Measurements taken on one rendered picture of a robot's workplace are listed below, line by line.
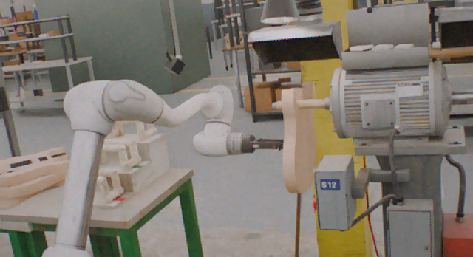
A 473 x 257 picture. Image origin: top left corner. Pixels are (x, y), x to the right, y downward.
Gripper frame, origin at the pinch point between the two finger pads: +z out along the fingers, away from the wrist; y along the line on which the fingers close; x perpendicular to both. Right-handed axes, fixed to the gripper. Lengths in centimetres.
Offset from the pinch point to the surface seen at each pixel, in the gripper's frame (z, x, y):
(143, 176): -64, -13, 6
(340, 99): 22.1, 17.5, 20.1
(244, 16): -179, 99, -451
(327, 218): 20.2, -18.7, 37.7
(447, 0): 60, 91, -383
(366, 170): 29.8, -7.2, 17.1
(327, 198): 20.6, -11.8, 38.8
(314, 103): 10.7, 15.6, 9.3
